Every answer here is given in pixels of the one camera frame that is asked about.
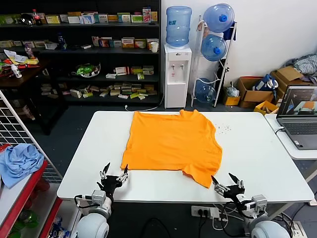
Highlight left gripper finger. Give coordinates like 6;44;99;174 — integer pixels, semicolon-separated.
116;164;130;184
99;162;111;179

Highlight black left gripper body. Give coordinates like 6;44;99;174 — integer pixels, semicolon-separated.
97;175;122;199

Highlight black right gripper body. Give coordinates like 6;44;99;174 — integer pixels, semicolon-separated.
223;183;245;200

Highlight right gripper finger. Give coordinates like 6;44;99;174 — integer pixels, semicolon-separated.
228;173;246;192
211;175;227;197

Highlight orange t-shirt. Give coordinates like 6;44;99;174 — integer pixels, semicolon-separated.
120;109;223;189

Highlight pile of striped clothes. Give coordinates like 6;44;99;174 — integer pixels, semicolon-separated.
283;53;317;84

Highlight white power strip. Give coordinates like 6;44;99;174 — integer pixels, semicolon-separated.
191;205;220;219
291;221;309;238

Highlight scattered dark crumbs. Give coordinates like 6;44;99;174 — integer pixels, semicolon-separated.
214;123;232;134

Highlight red and white cart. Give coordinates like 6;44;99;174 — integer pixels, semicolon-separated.
0;143;64;238

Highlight grey open laptop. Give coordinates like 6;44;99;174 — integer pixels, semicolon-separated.
276;85;317;150

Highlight yellow plastic bin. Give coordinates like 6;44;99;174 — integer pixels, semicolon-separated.
254;100;279;115

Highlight small yellow box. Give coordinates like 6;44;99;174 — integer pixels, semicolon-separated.
222;95;241;106

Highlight crumpled light blue cloth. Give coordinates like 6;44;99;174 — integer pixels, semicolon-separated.
0;143;45;189

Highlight grey plastic bag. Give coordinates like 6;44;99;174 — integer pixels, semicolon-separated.
224;81;240;98

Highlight blue water jug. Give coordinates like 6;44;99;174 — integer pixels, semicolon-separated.
165;5;193;49
195;78;217;104
203;3;235;33
201;34;228;62

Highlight white water dispenser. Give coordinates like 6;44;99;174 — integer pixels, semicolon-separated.
163;44;193;109

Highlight bowl with green bag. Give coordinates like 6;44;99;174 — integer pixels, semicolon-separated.
71;62;102;78

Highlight blue and white bag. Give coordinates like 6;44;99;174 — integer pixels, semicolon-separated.
252;73;279;93

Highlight brown cardboard box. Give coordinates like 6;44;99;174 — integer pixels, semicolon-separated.
269;65;313;100

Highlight black shelf unit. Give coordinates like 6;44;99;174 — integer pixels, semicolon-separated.
0;0;162;105

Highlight dark wooden table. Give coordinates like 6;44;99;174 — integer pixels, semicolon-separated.
0;58;69;136

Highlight white metal jug rack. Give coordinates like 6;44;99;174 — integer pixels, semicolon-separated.
190;15;238;108

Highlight orange and white medicine box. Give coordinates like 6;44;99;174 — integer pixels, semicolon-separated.
121;37;135;49

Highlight small white bottle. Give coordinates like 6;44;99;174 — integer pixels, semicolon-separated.
11;64;23;79

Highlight blue drink bottle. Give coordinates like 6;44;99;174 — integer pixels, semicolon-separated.
57;32;67;51

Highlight pile of colourful packets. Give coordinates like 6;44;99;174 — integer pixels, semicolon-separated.
3;49;40;69

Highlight purple drink bottle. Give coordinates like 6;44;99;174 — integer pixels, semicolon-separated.
24;43;35;60

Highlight blue and white medicine box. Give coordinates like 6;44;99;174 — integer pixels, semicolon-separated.
79;13;95;25

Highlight pink medicine box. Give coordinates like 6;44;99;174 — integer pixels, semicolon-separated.
142;7;152;23

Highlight cola bottle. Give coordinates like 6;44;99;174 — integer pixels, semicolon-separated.
32;9;43;26

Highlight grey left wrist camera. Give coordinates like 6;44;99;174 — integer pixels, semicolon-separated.
91;189;106;205

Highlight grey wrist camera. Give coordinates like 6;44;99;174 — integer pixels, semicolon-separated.
251;194;268;211
91;189;106;205

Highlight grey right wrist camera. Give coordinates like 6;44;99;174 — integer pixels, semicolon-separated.
251;194;268;211

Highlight white power cable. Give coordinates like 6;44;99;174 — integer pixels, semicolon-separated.
125;93;165;112

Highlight white wire grid panel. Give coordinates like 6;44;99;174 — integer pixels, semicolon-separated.
0;89;62;184

